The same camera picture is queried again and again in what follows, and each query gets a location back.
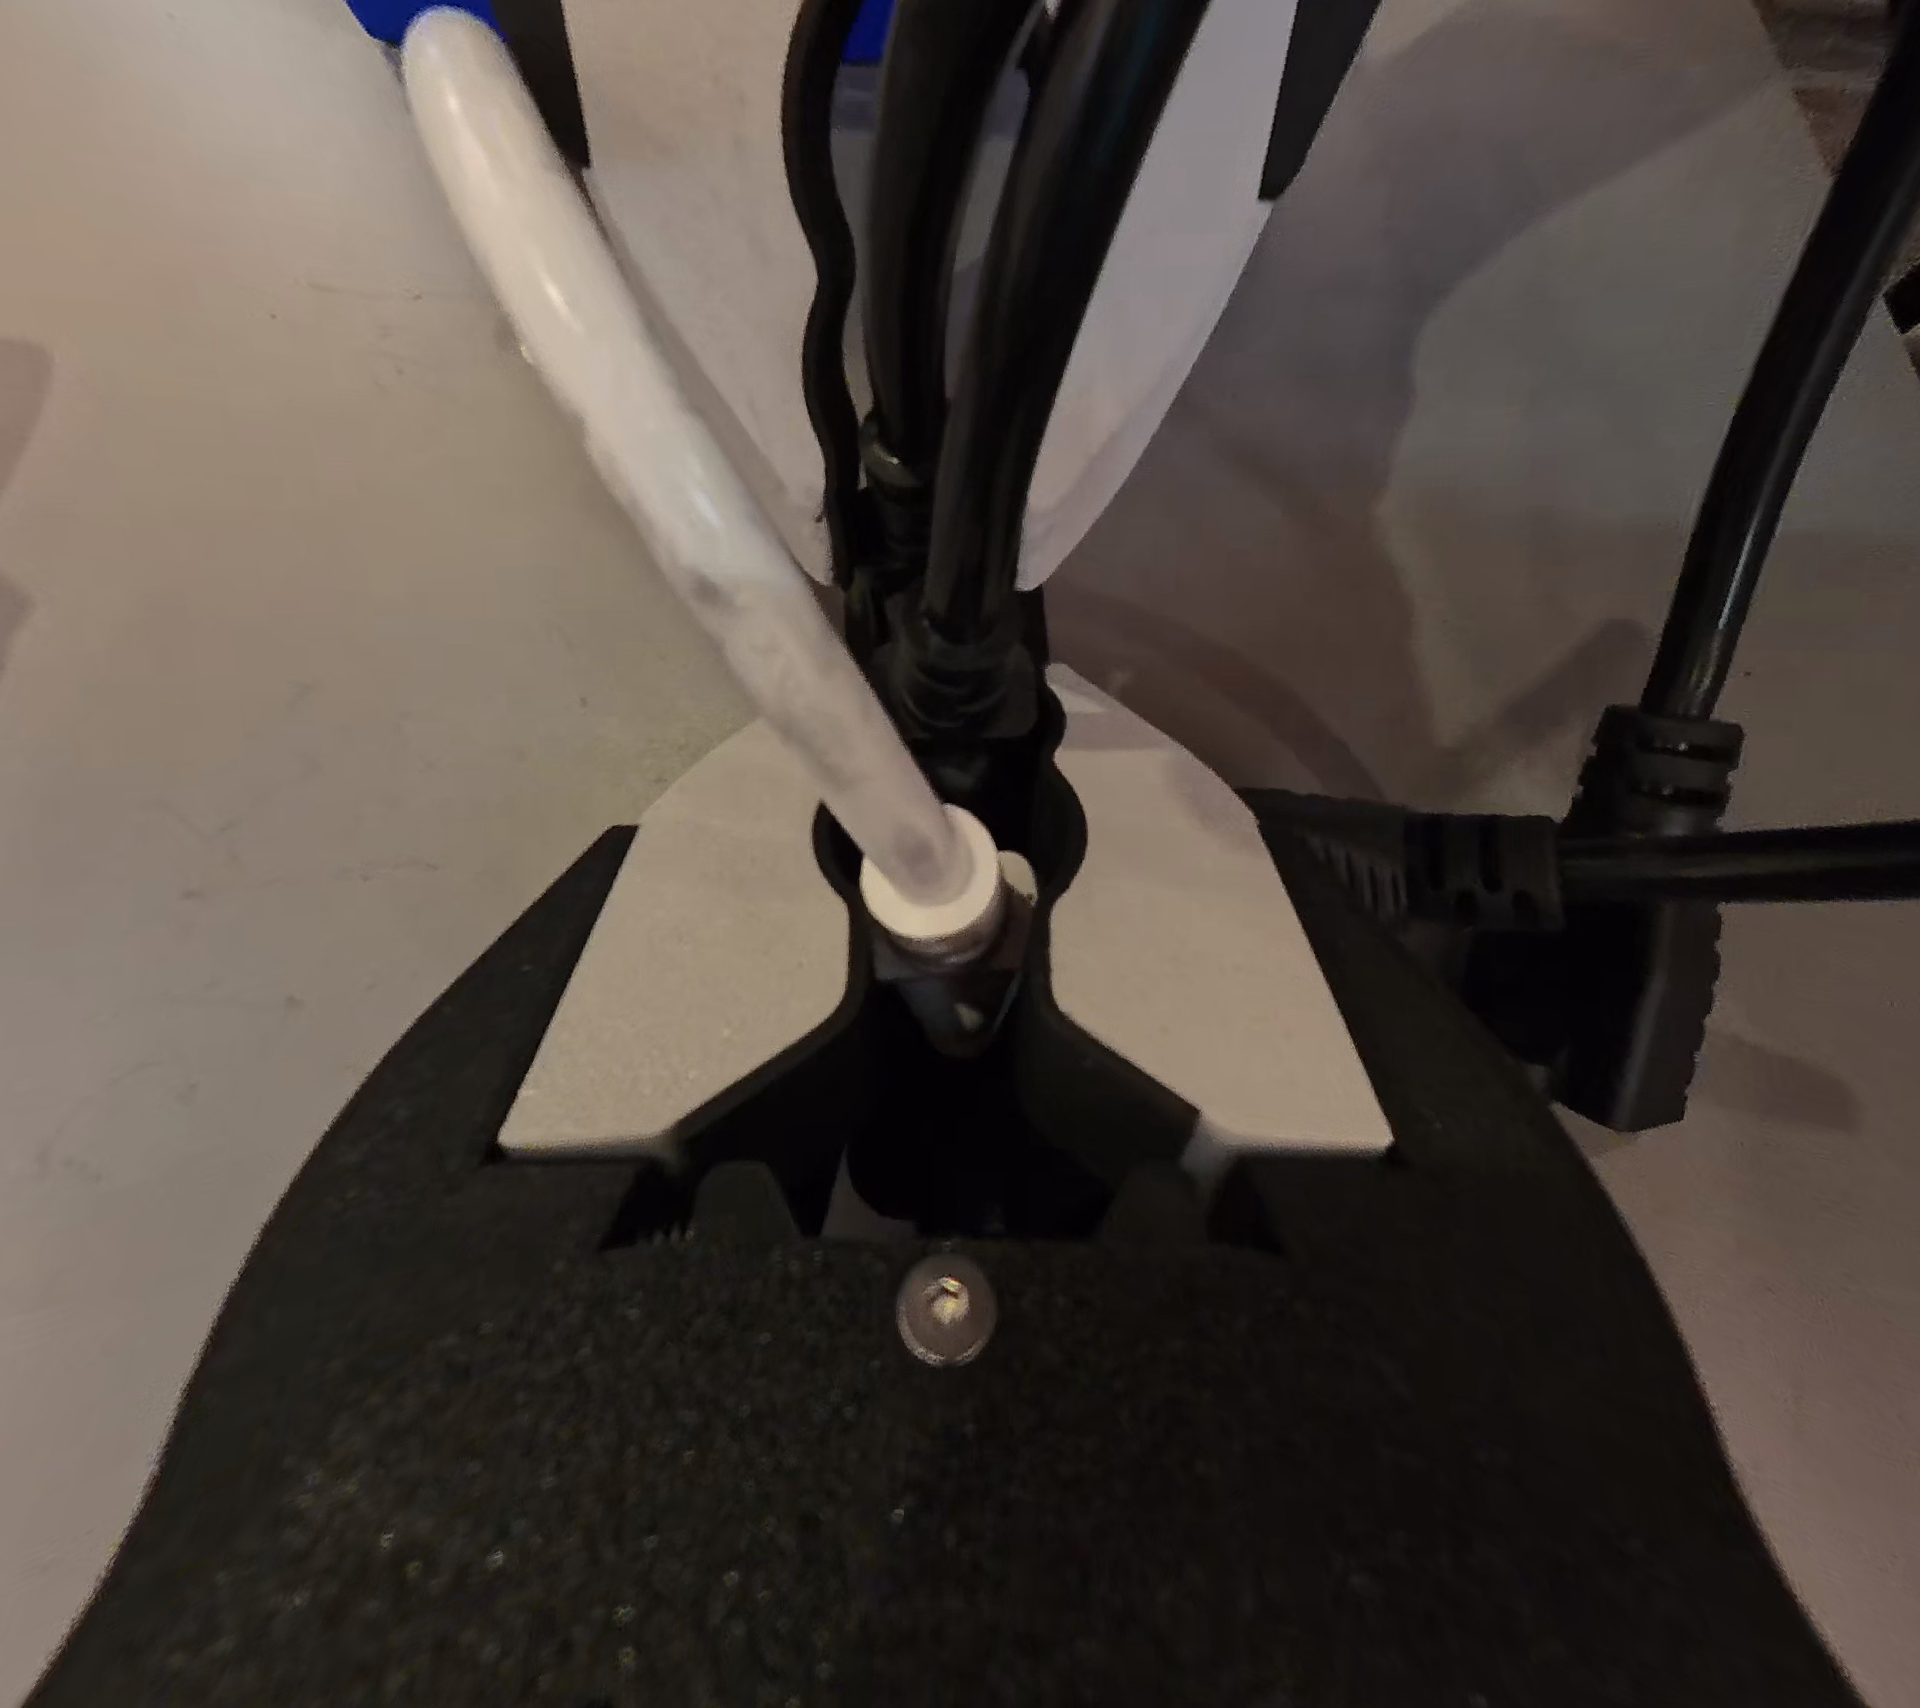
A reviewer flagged light grey desk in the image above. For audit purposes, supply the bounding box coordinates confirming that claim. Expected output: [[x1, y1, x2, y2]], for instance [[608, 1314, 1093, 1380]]
[[0, 0, 1920, 1708]]

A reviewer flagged white cable with connector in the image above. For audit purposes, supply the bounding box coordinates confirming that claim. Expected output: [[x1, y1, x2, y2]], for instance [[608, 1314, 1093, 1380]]
[[402, 3, 1040, 976]]

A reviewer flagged black ribbed flat plug cable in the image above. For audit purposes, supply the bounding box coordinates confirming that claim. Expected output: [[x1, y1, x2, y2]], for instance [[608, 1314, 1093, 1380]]
[[1243, 784, 1920, 989]]

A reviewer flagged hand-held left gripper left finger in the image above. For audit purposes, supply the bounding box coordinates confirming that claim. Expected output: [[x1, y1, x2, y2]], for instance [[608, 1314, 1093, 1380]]
[[491, 705, 875, 1215]]

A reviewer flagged black angled plug cable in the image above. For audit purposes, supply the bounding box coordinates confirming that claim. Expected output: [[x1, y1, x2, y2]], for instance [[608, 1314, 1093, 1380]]
[[1475, 0, 1920, 1131]]

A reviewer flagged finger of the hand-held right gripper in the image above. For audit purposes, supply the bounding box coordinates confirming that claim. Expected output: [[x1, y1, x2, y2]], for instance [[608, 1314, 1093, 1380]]
[[521, 0, 875, 585], [1019, 0, 1329, 585]]

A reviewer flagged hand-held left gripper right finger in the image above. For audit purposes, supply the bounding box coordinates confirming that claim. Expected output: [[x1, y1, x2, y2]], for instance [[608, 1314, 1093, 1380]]
[[1026, 661, 1399, 1215]]

